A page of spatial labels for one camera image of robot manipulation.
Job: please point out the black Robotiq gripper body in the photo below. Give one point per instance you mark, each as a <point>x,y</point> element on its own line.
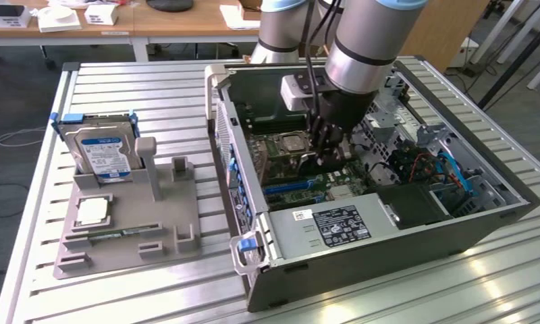
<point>347,108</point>

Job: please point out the graphics card with black fan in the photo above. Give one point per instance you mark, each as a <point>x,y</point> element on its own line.
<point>311,165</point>

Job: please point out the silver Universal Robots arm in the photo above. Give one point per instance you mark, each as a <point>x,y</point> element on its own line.
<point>365,50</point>

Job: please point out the CPU socket with metal cover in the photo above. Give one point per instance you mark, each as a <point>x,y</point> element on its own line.
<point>293,141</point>

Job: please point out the green motherboard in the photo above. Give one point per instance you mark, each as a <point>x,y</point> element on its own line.
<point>342,175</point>

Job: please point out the silver chipset heatsink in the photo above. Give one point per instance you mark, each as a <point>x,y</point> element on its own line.
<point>342,193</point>

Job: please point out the metal disk bay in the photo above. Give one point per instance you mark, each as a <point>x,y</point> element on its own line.
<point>437,135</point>

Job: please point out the black plastic shroud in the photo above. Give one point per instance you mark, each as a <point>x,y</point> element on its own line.
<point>410,202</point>

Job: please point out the grey power supply with label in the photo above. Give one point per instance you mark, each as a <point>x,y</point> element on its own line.
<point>297,236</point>

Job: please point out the white floor unit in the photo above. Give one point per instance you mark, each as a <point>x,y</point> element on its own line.
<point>463,55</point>

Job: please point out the wooden cabinet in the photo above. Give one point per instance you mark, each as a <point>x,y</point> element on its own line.
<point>446,33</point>

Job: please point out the white paper stack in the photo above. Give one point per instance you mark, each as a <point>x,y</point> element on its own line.
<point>239,22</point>

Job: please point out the blue case latch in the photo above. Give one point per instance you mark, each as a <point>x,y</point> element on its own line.
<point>246,244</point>

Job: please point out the brown cardboard box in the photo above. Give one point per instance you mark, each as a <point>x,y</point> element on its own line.
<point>250,13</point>

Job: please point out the open dark grey PC case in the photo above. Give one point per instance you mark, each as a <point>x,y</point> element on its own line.
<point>365,270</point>

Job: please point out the black slanted pole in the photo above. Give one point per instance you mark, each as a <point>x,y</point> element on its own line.
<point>518,65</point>

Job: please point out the grey parts rack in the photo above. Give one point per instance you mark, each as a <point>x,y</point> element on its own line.
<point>131,209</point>

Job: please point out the hard disk with blue label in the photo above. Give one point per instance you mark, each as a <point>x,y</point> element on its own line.
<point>103,155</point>

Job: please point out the black round pad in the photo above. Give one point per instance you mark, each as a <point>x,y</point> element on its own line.
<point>168,5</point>

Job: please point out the green RAM stick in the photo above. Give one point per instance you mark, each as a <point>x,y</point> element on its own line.
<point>116,233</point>

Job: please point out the silver CPU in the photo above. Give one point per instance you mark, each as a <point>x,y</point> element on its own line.
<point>94,212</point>

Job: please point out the blue disk carrier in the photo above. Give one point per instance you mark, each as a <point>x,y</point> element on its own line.
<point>72,118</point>

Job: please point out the small white carton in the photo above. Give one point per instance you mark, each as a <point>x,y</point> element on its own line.
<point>102,15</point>

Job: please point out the white box with printed label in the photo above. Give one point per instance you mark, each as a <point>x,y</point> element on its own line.
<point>11,22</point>

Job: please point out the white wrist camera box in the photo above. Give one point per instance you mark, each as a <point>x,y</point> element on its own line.
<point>295,92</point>

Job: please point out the white table frame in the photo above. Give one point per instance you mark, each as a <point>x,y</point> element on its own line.
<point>490,42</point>

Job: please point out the wooden desk with white frame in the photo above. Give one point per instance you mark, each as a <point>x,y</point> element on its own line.
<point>184,20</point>

